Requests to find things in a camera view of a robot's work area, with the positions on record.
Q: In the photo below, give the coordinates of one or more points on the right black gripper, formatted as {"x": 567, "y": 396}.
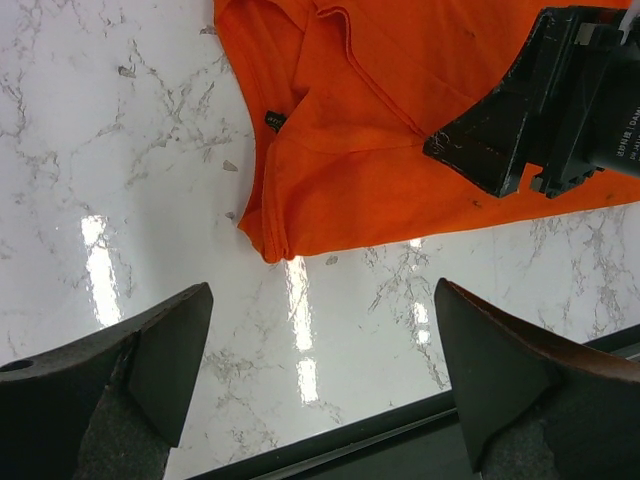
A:
{"x": 590, "y": 113}

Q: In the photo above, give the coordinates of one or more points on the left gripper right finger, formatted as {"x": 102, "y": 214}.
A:
{"x": 533, "y": 404}

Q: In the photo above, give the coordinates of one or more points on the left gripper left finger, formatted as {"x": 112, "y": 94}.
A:
{"x": 110, "y": 405}

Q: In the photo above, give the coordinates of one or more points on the orange t shirt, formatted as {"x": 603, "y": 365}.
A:
{"x": 342, "y": 96}

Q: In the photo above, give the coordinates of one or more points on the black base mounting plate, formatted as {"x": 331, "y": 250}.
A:
{"x": 421, "y": 440}

